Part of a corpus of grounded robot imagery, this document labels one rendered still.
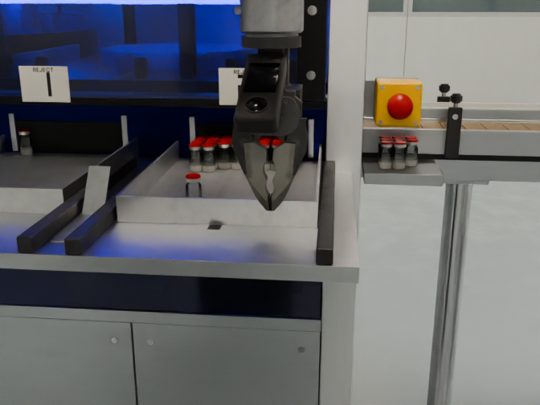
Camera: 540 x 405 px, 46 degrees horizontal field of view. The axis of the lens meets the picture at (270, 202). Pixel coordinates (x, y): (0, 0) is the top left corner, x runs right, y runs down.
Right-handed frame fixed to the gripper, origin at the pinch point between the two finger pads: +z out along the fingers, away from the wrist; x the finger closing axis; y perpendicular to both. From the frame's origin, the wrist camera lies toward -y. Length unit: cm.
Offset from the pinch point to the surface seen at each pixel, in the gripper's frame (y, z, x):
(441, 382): 44, 52, -31
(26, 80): 29, -11, 44
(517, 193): 324, 89, -122
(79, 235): -9.6, 1.6, 20.9
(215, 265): -10.9, 4.2, 4.9
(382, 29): 489, -4, -45
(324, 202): 5.8, 1.5, -6.6
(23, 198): 3.1, 1.3, 33.7
